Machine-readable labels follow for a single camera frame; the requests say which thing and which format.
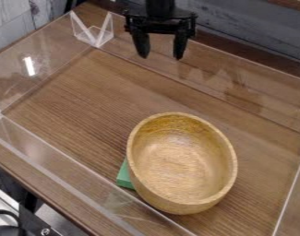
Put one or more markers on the brown wooden oval bowl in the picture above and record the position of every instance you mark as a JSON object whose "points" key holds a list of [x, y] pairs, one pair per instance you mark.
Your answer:
{"points": [[182, 162]]}

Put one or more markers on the green block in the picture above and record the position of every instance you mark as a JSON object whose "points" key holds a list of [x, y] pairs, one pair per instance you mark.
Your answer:
{"points": [[124, 177]]}

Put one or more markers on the clear acrylic corner bracket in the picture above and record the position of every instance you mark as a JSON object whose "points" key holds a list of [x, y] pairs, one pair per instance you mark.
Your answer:
{"points": [[93, 35]]}

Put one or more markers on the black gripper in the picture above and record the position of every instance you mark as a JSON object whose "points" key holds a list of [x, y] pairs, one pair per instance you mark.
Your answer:
{"points": [[160, 17]]}

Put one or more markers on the clear acrylic tray wall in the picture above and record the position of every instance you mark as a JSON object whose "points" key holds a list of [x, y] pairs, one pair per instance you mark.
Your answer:
{"points": [[73, 99]]}

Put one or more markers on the black metal bracket with bolt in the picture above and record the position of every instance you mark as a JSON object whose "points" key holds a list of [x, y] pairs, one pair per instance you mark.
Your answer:
{"points": [[33, 225]]}

